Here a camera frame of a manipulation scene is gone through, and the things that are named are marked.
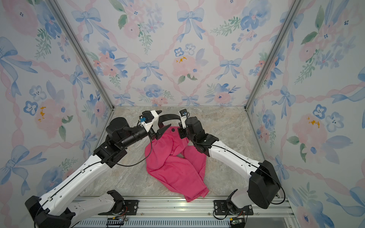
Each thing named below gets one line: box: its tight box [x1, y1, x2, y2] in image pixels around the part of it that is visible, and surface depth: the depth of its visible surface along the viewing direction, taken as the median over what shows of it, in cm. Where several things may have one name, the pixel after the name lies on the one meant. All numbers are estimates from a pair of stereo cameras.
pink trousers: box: [144, 126, 210, 203], surface depth 85 cm
